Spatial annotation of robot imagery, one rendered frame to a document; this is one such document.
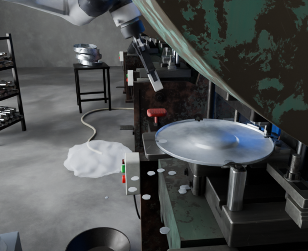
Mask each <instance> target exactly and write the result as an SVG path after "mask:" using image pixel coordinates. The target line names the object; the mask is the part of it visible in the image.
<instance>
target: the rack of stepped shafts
mask: <svg viewBox="0 0 308 251"><path fill-rule="evenodd" d="M6 39H7V43H8V49H9V55H10V57H6V56H7V53H6V52H0V71H2V70H7V69H11V68H12V73H13V79H14V85H12V81H5V80H0V101H2V100H5V99H8V98H11V97H14V96H16V97H17V103H18V109H19V112H18V111H16V108H9V107H5V106H0V131H1V130H3V129H5V128H7V127H9V126H11V125H13V124H15V123H17V122H19V121H21V127H22V131H26V125H25V118H24V112H23V106H22V100H21V94H20V87H19V81H18V75H17V69H16V63H15V56H14V50H13V44H12V38H11V33H6V36H4V37H0V40H6ZM5 60H6V61H5Z"/></svg>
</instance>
